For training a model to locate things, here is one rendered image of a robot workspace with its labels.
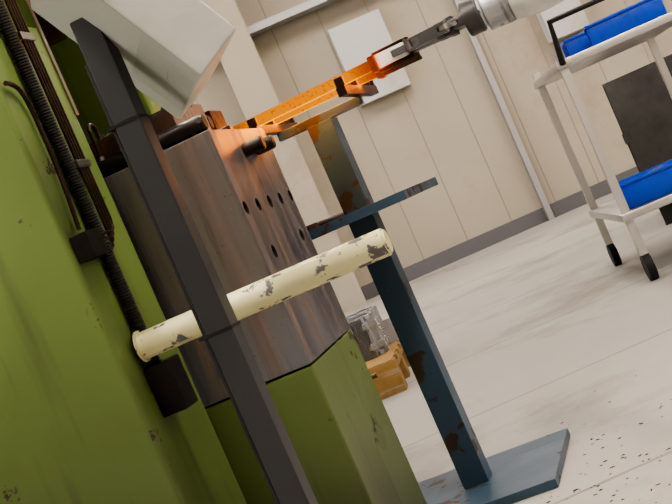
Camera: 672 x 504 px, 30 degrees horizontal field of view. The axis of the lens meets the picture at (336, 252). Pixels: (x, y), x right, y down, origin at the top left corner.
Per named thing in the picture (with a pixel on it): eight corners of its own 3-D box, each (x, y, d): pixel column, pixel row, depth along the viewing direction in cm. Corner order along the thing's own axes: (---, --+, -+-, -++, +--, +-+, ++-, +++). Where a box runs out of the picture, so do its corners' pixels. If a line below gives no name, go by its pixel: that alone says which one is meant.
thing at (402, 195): (438, 184, 295) (435, 176, 295) (407, 198, 256) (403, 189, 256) (326, 233, 303) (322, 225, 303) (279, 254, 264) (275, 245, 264)
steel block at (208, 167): (350, 327, 256) (263, 127, 255) (311, 363, 219) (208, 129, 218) (115, 425, 268) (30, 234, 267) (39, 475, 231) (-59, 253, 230)
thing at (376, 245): (397, 254, 195) (384, 223, 195) (392, 258, 190) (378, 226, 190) (153, 358, 205) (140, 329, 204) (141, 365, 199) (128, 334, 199)
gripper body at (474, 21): (486, 27, 253) (445, 47, 255) (491, 30, 261) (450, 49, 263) (471, -7, 253) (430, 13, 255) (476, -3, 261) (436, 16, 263)
